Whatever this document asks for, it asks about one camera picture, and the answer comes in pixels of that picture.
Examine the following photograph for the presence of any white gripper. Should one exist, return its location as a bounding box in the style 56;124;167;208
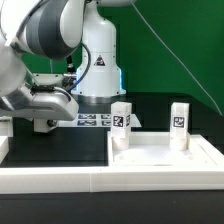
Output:
0;73;79;121

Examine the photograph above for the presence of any white square tabletop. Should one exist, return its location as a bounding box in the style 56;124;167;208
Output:
107;132;217;167

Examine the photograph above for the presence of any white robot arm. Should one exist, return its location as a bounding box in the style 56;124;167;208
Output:
0;0;129;120

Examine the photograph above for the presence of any white marker sheet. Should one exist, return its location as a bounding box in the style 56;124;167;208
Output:
58;113;141;127

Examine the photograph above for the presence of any black cable bundle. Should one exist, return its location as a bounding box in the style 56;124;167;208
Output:
64;43;92;93

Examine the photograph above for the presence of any grey thin cable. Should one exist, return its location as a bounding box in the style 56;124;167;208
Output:
131;0;224;118

